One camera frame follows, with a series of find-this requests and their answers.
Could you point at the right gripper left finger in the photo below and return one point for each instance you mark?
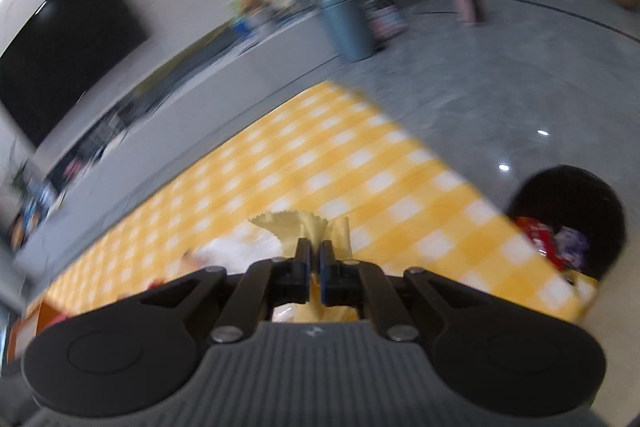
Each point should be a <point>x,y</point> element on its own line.
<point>264,286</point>

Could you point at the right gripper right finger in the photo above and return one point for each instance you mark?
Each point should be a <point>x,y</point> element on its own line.
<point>363,286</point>

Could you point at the white cloth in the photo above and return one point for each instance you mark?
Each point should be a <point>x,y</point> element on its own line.
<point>232,253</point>

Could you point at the yellow checkered tablecloth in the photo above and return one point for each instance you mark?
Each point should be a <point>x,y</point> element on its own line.
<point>329,152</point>

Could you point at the marble TV console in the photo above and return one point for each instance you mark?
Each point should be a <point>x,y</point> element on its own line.
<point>207,110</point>

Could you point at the orange open storage box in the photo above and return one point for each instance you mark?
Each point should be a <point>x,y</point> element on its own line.
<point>38,317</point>

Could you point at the pink woven basket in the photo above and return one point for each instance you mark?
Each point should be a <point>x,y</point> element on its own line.
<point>385,20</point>

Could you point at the grey cylindrical trash bin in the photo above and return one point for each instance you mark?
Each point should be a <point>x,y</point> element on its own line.
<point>349,28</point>

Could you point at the teddy bear plush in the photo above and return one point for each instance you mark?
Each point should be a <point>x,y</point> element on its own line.
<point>252,10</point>

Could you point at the small pink heater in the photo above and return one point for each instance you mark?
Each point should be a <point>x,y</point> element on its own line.
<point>471,12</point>

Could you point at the black wall television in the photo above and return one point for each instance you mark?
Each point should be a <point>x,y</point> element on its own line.
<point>61,52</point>

